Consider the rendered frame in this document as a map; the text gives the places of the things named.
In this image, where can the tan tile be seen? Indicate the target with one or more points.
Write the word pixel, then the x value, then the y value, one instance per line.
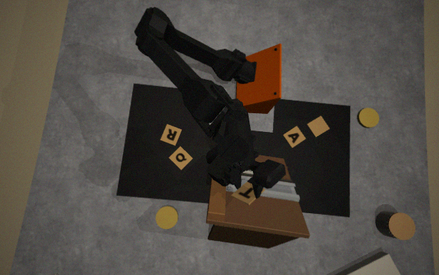
pixel 245 193
pixel 171 134
pixel 294 136
pixel 318 126
pixel 180 158

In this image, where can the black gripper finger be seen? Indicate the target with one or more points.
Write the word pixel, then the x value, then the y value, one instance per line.
pixel 257 188
pixel 238 184

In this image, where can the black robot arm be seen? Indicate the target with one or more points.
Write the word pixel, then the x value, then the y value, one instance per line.
pixel 158 39

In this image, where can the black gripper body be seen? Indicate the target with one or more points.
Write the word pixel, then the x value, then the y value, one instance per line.
pixel 265 174

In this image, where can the yellow round disc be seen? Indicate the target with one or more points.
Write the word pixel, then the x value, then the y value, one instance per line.
pixel 167 217
pixel 368 117

